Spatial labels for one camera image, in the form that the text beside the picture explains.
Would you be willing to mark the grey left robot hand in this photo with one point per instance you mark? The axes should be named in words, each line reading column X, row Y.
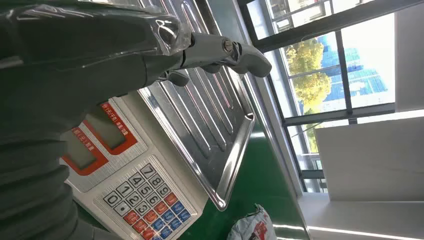
column 82, row 56

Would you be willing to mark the grey plastic mailer package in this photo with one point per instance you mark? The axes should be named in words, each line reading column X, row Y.
column 253, row 227

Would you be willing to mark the steel weighing tray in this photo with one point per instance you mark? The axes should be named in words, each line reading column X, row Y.
column 205, row 129

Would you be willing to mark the white electronic scale body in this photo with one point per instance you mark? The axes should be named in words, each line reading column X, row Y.
column 139, row 192

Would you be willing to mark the yellow-green tree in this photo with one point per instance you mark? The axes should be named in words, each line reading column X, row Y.
column 309, row 86

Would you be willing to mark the blue glass building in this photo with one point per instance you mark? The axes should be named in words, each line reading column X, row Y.
column 361, row 76

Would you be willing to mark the white panel board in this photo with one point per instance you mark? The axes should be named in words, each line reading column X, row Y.
column 371, row 159

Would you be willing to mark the dark window frame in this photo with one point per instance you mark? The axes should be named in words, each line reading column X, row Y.
column 342, row 66

